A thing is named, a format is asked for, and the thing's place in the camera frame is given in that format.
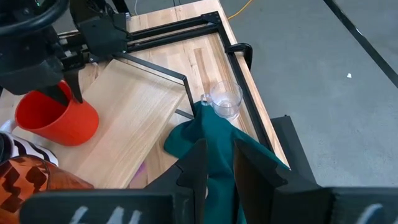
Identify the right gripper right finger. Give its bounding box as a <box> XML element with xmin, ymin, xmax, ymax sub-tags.
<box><xmin>233</xmin><ymin>139</ymin><xmax>398</xmax><ymax>224</ymax></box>

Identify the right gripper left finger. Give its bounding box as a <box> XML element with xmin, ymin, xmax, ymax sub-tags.
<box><xmin>20</xmin><ymin>139</ymin><xmax>208</xmax><ymax>224</ymax></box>

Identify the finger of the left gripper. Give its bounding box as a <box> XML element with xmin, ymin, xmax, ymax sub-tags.
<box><xmin>39</xmin><ymin>83</ymin><xmax>71</xmax><ymax>106</ymax></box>
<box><xmin>63</xmin><ymin>68</ymin><xmax>84</xmax><ymax>105</ymax></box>

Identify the red mug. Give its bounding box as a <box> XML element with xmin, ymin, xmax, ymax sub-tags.
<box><xmin>14</xmin><ymin>80</ymin><xmax>100</xmax><ymax>147</ymax></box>

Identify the black white wavy mug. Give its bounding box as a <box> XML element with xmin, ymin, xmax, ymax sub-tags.
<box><xmin>0</xmin><ymin>119</ymin><xmax>59</xmax><ymax>167</ymax></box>

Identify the orange patterned glass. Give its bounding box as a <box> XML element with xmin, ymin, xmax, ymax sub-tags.
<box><xmin>0</xmin><ymin>155</ymin><xmax>94</xmax><ymax>224</ymax></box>

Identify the clear glass mug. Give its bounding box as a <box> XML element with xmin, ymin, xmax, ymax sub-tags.
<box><xmin>200</xmin><ymin>80</ymin><xmax>244</xmax><ymax>121</ymax></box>

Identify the green cloth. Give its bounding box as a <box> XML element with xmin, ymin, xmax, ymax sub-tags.
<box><xmin>164</xmin><ymin>109</ymin><xmax>292</xmax><ymax>224</ymax></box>

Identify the black clamp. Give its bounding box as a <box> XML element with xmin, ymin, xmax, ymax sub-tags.
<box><xmin>225</xmin><ymin>42</ymin><xmax>253</xmax><ymax>71</ymax></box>

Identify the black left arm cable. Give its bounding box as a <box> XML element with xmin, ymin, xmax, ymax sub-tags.
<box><xmin>0</xmin><ymin>0</ymin><xmax>70</xmax><ymax>37</ymax></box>

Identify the black angular bracket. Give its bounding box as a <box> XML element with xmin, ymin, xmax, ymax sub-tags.
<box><xmin>269</xmin><ymin>114</ymin><xmax>317</xmax><ymax>187</ymax></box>

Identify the wooden shelf black metal frame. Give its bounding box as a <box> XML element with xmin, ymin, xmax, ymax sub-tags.
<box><xmin>0</xmin><ymin>51</ymin><xmax>198</xmax><ymax>190</ymax></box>

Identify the black metal rig frame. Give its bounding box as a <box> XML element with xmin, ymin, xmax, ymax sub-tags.
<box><xmin>58</xmin><ymin>11</ymin><xmax>274</xmax><ymax>153</ymax></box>

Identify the yellow cable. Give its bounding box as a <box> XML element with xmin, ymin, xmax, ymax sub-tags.
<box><xmin>226</xmin><ymin>0</ymin><xmax>254</xmax><ymax>21</ymax></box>

